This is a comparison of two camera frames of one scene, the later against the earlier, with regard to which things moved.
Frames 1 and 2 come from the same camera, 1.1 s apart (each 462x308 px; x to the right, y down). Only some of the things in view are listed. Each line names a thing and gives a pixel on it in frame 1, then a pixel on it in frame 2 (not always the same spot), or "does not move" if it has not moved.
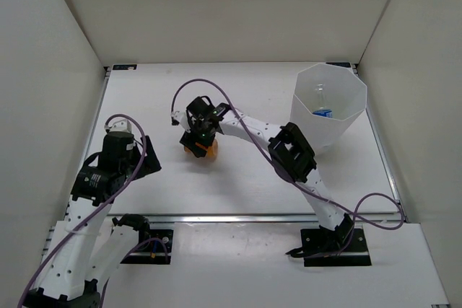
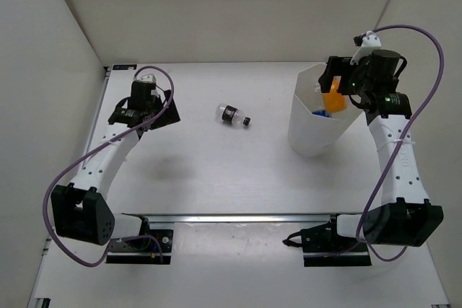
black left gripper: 151,163 -> 170,117
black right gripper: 191,137 -> 341,66
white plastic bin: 344,93 does not move
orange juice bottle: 212,149 -> 334,101
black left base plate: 154,247 does not move
